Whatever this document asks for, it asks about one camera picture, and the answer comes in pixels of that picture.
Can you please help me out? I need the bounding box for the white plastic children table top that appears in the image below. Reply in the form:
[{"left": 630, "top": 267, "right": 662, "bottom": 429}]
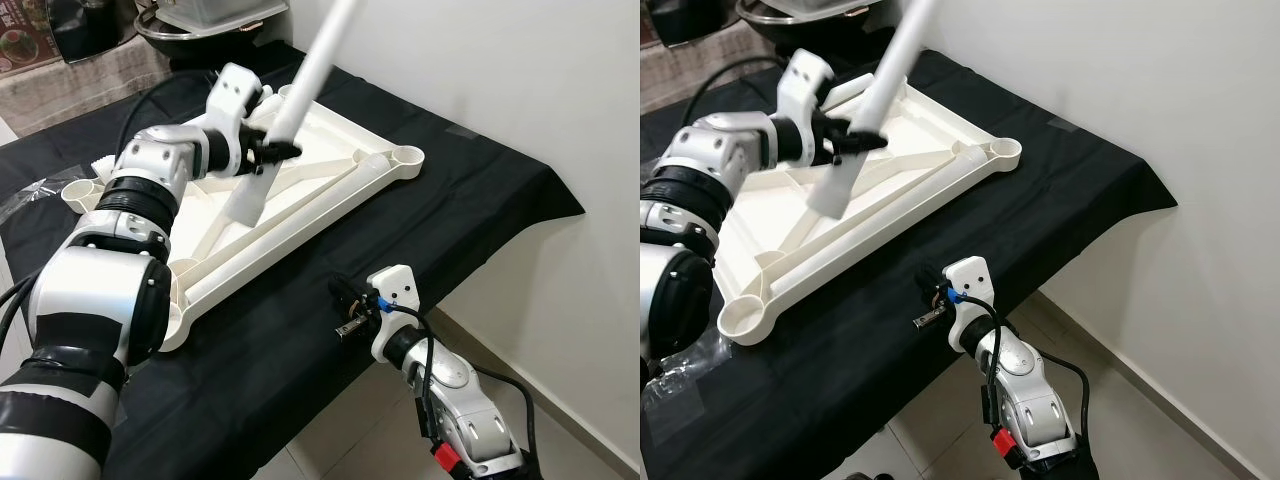
[
  {"left": 715, "top": 72, "right": 1023, "bottom": 349},
  {"left": 60, "top": 85, "right": 426, "bottom": 353}
]

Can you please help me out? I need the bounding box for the black table cloth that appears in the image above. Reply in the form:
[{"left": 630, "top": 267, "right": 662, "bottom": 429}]
[
  {"left": 640, "top": 48, "right": 1179, "bottom": 480},
  {"left": 0, "top": 40, "right": 586, "bottom": 480}
]

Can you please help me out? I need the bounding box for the clear plastic storage box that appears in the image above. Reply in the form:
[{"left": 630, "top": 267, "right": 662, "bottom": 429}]
[
  {"left": 155, "top": 0, "right": 291, "bottom": 31},
  {"left": 770, "top": 0, "right": 871, "bottom": 13}
]

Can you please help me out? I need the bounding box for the beige woven cloth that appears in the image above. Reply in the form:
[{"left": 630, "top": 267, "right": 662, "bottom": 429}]
[
  {"left": 0, "top": 40, "right": 176, "bottom": 138},
  {"left": 640, "top": 45, "right": 756, "bottom": 111}
]

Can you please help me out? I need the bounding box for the black bag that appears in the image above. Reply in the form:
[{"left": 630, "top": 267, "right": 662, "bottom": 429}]
[
  {"left": 650, "top": 0, "right": 743, "bottom": 46},
  {"left": 48, "top": 0, "right": 141, "bottom": 63}
]

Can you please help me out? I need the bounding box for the clear tape patch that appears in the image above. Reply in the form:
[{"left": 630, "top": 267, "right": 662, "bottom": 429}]
[{"left": 645, "top": 335, "right": 736, "bottom": 426}]

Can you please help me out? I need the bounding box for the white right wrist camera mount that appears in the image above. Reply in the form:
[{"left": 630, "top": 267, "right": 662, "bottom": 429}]
[
  {"left": 945, "top": 256, "right": 996, "bottom": 351},
  {"left": 368, "top": 265, "right": 417, "bottom": 361}
]

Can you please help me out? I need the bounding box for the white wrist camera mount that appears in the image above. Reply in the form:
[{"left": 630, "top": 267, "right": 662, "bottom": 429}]
[
  {"left": 945, "top": 256, "right": 996, "bottom": 351},
  {"left": 368, "top": 265, "right": 417, "bottom": 361},
  {"left": 205, "top": 62, "right": 273, "bottom": 173},
  {"left": 775, "top": 48, "right": 841, "bottom": 169}
]

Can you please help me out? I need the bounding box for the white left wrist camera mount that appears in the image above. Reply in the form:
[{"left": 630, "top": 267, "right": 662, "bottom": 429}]
[
  {"left": 205, "top": 62, "right": 273, "bottom": 173},
  {"left": 775, "top": 48, "right": 841, "bottom": 169}
]

